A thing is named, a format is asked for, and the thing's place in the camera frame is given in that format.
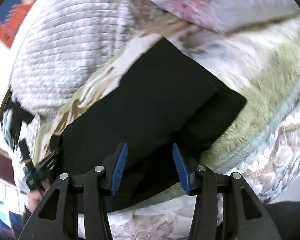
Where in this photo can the dark red panel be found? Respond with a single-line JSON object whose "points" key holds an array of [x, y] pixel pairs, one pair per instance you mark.
{"points": [[0, 162]]}

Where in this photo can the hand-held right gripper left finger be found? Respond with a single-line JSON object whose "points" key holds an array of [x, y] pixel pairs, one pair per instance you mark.
{"points": [[118, 167]]}

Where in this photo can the pink floral quilt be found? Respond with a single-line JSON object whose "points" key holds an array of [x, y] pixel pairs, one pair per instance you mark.
{"points": [[215, 5]]}

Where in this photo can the person's dark clothing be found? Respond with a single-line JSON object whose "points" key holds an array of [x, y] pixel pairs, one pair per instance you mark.
{"points": [[290, 220]]}

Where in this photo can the black pants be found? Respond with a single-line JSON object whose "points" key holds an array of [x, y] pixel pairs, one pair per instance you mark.
{"points": [[152, 105]]}

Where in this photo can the person's left hand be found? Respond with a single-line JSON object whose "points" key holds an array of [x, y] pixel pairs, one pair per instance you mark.
{"points": [[35, 198]]}

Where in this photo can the beige quilted bedspread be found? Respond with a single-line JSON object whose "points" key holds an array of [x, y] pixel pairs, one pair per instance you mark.
{"points": [[65, 42]]}

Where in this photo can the floral fleece blanket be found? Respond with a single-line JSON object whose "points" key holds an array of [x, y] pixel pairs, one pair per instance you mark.
{"points": [[252, 80]]}

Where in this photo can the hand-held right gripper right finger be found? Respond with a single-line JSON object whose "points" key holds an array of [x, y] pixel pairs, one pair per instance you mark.
{"points": [[181, 167]]}

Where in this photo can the pile of dark clothes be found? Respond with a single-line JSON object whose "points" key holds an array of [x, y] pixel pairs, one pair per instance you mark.
{"points": [[20, 116]]}

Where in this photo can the red and blue wall poster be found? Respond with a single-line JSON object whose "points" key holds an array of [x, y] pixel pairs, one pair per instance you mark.
{"points": [[20, 12]]}

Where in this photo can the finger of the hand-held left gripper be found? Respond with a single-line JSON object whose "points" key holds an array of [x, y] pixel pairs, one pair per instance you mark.
{"points": [[52, 152]]}

